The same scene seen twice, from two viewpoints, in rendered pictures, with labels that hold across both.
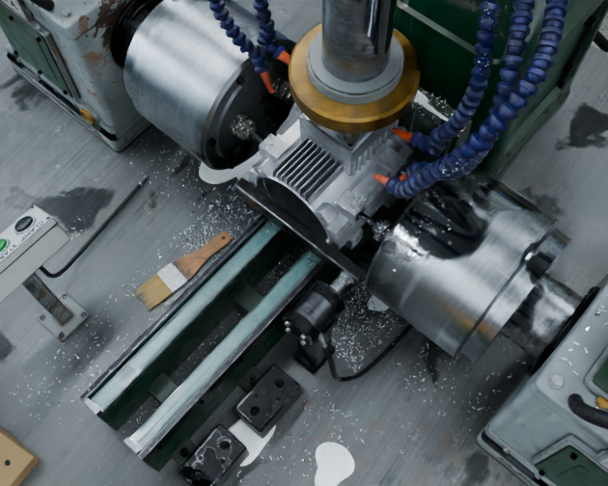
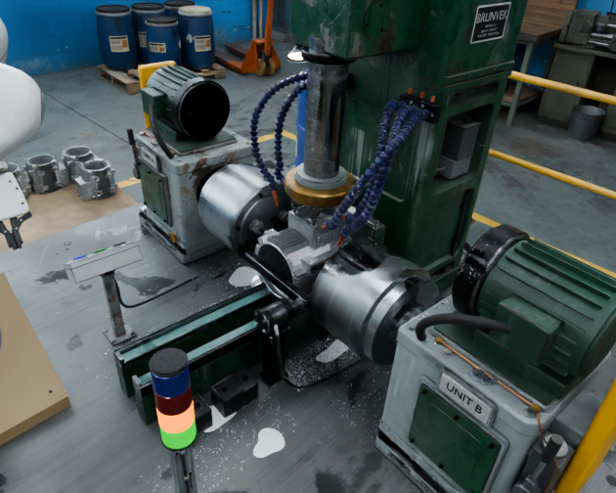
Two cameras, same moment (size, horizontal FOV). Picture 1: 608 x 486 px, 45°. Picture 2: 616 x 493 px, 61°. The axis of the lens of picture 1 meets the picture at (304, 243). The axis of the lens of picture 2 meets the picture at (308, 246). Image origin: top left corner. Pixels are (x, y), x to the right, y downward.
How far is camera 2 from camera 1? 60 cm
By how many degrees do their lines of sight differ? 31
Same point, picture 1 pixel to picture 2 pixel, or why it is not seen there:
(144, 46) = (214, 179)
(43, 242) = (126, 253)
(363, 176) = (320, 252)
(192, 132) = (228, 221)
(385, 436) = (310, 431)
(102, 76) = (188, 205)
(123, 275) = (164, 319)
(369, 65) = (326, 166)
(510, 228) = (396, 262)
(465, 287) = (366, 288)
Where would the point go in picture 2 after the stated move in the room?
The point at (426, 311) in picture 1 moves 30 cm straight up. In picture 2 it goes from (341, 309) to (355, 188)
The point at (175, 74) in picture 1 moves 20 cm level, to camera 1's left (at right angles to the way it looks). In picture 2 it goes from (226, 191) to (156, 184)
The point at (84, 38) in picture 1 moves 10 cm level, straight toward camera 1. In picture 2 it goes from (184, 176) to (187, 192)
